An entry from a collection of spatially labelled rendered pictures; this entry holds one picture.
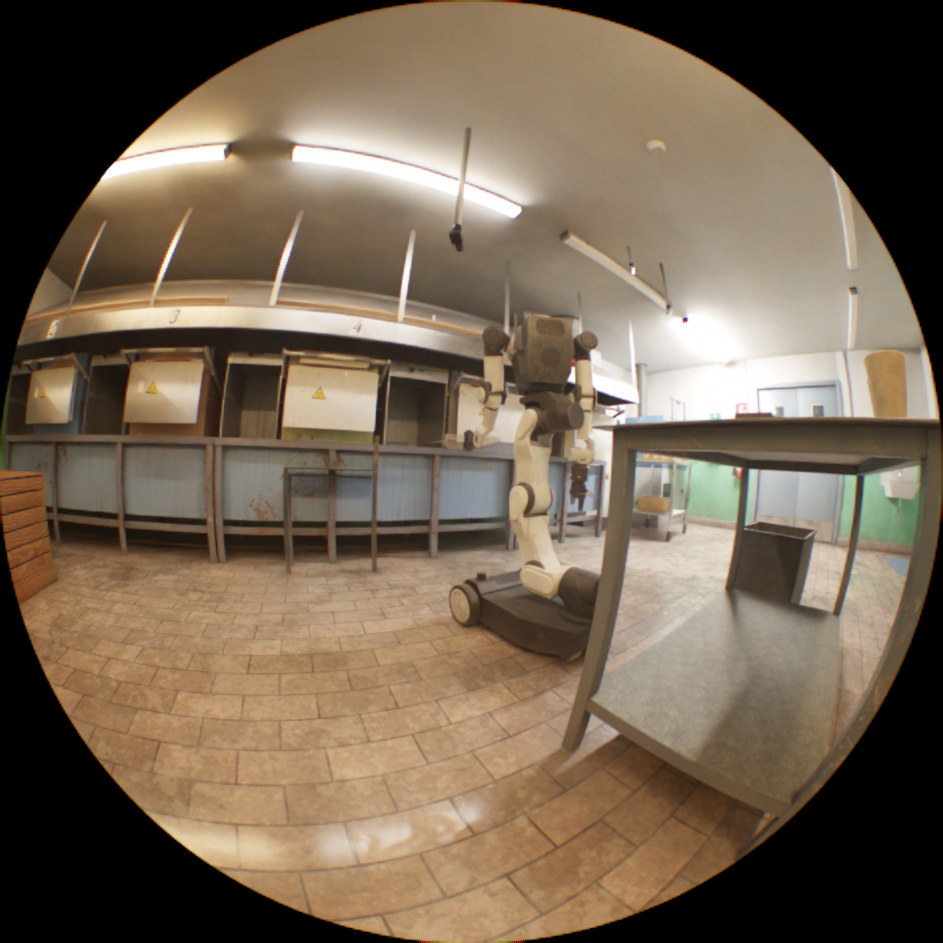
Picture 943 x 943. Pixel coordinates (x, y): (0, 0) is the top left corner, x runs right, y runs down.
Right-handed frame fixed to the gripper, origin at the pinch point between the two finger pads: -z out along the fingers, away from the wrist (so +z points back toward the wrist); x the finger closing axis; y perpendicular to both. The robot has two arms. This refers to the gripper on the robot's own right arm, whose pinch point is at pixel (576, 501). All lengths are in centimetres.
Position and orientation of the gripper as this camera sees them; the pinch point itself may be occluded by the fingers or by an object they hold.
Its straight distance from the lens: 161.6
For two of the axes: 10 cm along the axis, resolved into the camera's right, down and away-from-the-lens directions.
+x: -0.6, -1.9, 9.8
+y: -10.0, -0.2, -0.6
